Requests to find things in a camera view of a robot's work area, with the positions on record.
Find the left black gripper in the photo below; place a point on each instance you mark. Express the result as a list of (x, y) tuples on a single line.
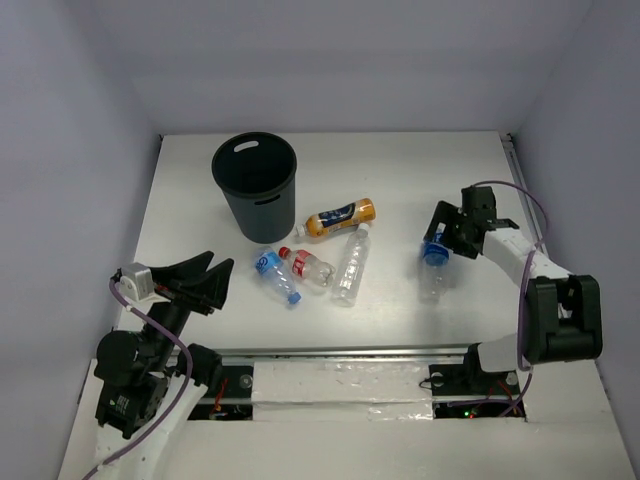
[(187, 295)]

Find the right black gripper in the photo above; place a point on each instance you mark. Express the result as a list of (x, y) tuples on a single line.
[(447, 213)]

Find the dark blue label bottle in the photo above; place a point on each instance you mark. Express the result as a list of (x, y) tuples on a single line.
[(433, 271)]

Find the light blue label water bottle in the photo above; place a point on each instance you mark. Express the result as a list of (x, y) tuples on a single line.
[(273, 272)]

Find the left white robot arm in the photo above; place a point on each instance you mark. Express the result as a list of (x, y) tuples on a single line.
[(152, 380)]

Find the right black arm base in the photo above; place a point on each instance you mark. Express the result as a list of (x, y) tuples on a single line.
[(468, 379)]

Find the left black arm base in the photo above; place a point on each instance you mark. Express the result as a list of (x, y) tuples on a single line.
[(203, 375)]

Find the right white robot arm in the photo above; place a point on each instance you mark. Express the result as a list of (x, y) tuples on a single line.
[(559, 312)]

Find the dark grey plastic bin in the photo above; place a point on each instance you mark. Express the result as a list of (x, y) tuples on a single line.
[(256, 173)]

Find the orange drink bottle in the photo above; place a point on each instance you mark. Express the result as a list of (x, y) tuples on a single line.
[(327, 222)]

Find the red label clear bottle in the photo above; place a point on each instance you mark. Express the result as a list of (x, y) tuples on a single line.
[(304, 265)]

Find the clear unlabelled plastic bottle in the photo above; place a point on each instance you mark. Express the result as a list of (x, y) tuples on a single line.
[(350, 270)]

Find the white foam block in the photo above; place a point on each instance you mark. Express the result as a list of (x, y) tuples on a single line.
[(340, 391)]

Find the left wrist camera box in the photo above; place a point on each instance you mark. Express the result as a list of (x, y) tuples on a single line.
[(135, 283)]

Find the aluminium rail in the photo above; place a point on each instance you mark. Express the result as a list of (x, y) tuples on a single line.
[(360, 351)]

